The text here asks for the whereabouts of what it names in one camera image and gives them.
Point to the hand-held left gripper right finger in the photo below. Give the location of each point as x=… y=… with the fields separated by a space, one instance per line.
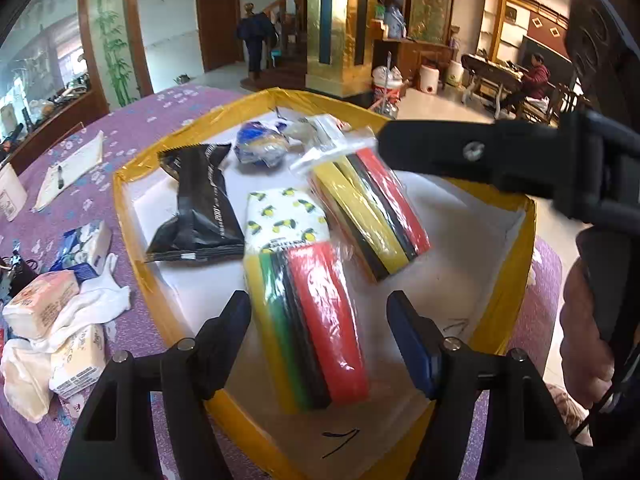
x=407 y=340

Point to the white red bucket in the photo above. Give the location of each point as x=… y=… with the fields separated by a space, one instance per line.
x=387 y=90

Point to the small clear plastic bag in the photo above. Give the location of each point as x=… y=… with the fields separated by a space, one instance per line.
x=300 y=131

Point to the wooden sideboard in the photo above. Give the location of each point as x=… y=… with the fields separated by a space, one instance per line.
x=75 y=105

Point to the white barrel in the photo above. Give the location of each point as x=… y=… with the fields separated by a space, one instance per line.
x=429 y=79
x=455 y=74

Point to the black pen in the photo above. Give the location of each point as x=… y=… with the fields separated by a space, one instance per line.
x=60 y=175

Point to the person in dark clothes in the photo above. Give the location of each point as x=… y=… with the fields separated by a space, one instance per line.
x=255 y=35

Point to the dark wooden table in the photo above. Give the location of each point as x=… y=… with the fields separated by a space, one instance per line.
x=485 y=67

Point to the yellow taped box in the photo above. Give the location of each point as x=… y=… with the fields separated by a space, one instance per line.
x=200 y=290

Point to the wooden cabinet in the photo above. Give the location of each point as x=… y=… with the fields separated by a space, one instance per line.
x=425 y=60

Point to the cream cloth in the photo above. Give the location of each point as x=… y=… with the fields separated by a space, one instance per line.
x=25 y=385

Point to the golden pillar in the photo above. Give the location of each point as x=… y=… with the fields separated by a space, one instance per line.
x=345 y=25

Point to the wooden staircase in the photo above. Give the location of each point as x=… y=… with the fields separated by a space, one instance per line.
x=290 y=45

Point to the person's right hand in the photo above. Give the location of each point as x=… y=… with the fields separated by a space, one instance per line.
x=582 y=335

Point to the black packet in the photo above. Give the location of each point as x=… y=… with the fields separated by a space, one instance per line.
x=200 y=210

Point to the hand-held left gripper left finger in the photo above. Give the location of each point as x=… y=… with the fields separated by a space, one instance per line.
x=235 y=335

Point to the blue white packet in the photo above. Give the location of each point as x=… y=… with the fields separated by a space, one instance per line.
x=260 y=145

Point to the wooden door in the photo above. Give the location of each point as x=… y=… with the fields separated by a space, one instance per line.
x=217 y=25

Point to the pink tissue pack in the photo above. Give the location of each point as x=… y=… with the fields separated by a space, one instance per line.
x=40 y=305

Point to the white plastic jar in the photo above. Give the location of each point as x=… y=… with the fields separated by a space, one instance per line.
x=10 y=195

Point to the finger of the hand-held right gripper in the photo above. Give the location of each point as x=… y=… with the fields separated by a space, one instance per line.
x=430 y=147

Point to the colourful sponge pack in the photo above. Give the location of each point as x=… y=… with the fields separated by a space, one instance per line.
x=380 y=210
x=320 y=320

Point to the lemon print tissue pack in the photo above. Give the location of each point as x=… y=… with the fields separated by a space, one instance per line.
x=280 y=215

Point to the bamboo painted glass panel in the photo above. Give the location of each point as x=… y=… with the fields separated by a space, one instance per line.
x=112 y=35

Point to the white notebook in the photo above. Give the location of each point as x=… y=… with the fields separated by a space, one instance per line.
x=85 y=155

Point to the blue plastic bag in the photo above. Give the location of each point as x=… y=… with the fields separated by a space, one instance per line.
x=396 y=22

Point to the wooden chairs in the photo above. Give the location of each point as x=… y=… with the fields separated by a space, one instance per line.
x=560 y=105

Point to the purple floral tablecloth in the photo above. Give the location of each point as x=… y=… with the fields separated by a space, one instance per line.
x=150 y=115

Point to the white towel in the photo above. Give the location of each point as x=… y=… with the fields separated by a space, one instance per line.
x=100 y=300

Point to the blue tissue pack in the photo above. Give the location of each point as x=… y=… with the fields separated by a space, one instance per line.
x=85 y=245

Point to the floral cushion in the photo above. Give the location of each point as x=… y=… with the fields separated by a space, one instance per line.
x=562 y=405

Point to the beige tissue pack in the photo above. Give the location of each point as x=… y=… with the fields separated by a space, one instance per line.
x=75 y=365

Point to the clutter of tools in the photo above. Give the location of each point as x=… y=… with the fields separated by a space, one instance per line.
x=30 y=110

